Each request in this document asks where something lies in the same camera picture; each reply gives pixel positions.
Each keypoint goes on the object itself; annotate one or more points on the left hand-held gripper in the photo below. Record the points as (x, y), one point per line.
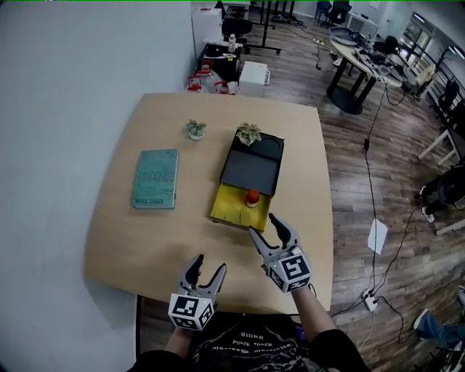
(190, 311)

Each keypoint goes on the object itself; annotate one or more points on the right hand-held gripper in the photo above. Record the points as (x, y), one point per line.
(290, 270)

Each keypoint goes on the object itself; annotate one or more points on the small red-capped bottle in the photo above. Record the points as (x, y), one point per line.
(253, 199)

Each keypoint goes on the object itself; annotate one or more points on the black and yellow box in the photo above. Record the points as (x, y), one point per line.
(250, 170)

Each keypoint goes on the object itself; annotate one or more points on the person's right forearm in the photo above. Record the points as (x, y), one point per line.
(314, 316)

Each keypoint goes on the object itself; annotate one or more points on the person's left forearm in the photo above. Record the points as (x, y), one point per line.
(178, 341)

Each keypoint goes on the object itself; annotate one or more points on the white plastic bottle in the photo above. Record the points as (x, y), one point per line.
(232, 43)

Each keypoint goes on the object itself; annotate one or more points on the person's black printed shirt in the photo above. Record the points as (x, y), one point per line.
(247, 348)

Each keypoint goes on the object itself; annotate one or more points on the white paper sheet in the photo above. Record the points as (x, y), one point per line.
(378, 237)

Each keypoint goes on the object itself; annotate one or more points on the teal book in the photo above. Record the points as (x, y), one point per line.
(156, 179)

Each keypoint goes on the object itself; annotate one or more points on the leafy potted plant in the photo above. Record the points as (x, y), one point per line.
(248, 133)

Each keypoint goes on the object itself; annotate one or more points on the white power strip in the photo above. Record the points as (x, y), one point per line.
(370, 299)

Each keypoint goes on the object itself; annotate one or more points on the black power adapter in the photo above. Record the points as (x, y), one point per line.
(367, 144)

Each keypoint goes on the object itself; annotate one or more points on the small potted plant white pot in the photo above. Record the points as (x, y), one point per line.
(196, 130)

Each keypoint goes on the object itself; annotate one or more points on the clear water jug red cap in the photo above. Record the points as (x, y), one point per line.
(206, 69)
(224, 88)
(195, 84)

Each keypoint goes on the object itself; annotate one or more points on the white cube appliance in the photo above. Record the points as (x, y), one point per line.
(252, 78)

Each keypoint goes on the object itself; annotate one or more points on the black low cabinet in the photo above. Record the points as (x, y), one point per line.
(222, 63)

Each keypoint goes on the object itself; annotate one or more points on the round beige table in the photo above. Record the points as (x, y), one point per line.
(354, 69)

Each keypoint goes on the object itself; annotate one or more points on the white desk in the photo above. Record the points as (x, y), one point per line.
(441, 143)

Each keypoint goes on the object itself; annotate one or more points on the grey round tray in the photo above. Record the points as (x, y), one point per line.
(341, 35)

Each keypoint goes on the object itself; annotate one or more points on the black office chair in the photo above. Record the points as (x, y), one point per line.
(236, 27)

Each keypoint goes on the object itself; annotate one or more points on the white tall cabinet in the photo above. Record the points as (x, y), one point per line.
(206, 25)

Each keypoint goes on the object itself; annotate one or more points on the blue chair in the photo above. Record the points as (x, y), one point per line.
(332, 11)

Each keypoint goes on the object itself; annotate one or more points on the black desk frame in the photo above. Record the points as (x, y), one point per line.
(267, 32)

